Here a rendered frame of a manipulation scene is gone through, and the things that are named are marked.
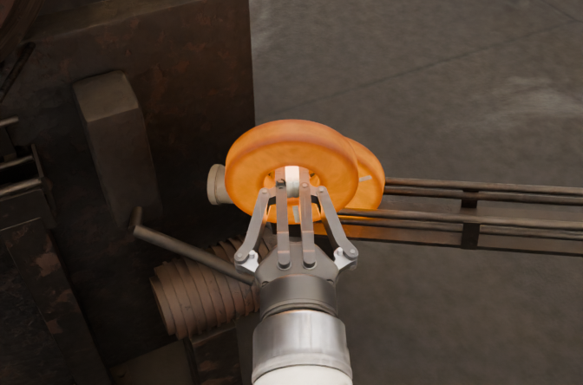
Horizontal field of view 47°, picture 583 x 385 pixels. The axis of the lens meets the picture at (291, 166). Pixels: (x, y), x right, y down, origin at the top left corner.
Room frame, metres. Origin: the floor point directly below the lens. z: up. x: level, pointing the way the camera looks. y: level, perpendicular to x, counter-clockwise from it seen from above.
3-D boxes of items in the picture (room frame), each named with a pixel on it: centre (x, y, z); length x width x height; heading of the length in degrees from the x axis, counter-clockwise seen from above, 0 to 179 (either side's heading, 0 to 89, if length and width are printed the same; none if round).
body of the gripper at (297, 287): (0.37, -0.01, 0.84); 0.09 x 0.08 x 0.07; 2
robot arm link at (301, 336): (0.30, -0.01, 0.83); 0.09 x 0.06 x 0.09; 92
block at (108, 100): (0.72, 0.26, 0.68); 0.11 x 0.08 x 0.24; 25
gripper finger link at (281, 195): (0.44, 0.01, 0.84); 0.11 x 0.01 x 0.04; 4
